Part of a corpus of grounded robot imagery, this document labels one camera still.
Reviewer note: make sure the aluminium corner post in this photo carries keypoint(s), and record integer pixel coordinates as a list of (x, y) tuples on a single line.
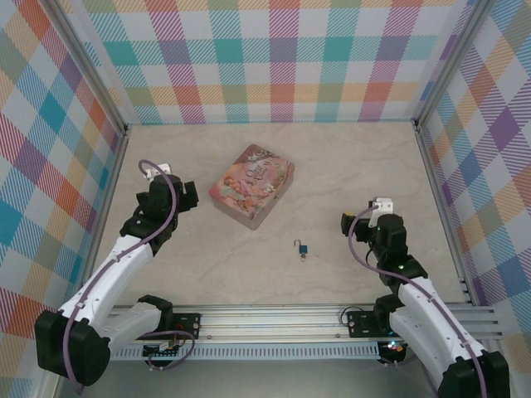
[(87, 70), (452, 62)]

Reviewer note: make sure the long aluminium base rail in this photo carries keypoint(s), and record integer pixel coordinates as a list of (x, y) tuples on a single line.
[(269, 323)]

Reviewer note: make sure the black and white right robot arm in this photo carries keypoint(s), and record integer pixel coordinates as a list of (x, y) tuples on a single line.
[(427, 315)]

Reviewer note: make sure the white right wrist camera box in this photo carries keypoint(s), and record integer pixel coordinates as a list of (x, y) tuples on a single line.
[(383, 206)]

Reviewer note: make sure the pink illustrated tin box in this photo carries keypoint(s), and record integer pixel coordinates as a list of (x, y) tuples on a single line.
[(251, 186)]

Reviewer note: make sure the aluminium side rail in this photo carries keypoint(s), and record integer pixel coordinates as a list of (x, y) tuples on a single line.
[(430, 166), (118, 161)]

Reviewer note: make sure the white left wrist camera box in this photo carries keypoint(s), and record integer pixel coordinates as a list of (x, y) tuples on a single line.
[(162, 168)]

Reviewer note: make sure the small blue padlock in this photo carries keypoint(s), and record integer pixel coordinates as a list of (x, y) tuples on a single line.
[(303, 249)]

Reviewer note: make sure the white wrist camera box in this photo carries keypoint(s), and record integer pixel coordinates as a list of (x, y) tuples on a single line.
[(383, 206), (162, 168)]

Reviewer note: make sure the aluminium frame leg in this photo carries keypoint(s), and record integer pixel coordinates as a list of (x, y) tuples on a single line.
[(46, 391), (495, 346)]

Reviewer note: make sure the small metal key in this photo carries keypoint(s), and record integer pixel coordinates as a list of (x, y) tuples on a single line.
[(305, 258)]

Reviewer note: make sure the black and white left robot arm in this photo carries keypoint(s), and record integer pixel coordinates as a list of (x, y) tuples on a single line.
[(103, 282)]

